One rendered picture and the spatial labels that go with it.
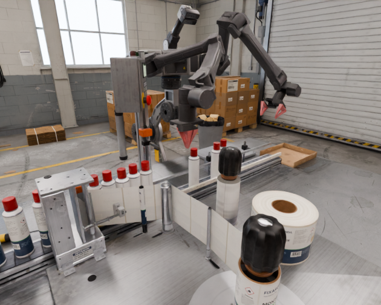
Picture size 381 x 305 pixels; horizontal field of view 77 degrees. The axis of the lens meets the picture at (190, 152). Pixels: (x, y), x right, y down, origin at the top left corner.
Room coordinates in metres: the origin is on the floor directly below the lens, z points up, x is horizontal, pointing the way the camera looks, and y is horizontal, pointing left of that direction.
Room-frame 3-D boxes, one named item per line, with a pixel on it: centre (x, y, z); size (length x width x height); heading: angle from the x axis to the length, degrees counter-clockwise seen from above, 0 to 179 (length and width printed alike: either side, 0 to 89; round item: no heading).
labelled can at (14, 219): (0.60, 0.54, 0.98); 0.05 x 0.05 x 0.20
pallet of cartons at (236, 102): (5.32, -0.83, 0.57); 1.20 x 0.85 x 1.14; 130
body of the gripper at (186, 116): (0.79, 0.01, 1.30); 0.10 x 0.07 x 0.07; 127
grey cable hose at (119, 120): (0.93, 0.28, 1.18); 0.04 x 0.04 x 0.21
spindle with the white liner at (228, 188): (0.78, -0.14, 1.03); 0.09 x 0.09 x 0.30
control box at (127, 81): (0.95, 0.23, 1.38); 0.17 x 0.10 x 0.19; 3
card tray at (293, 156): (1.57, -0.69, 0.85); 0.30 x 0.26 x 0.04; 128
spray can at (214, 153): (1.12, -0.13, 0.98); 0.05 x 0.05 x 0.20
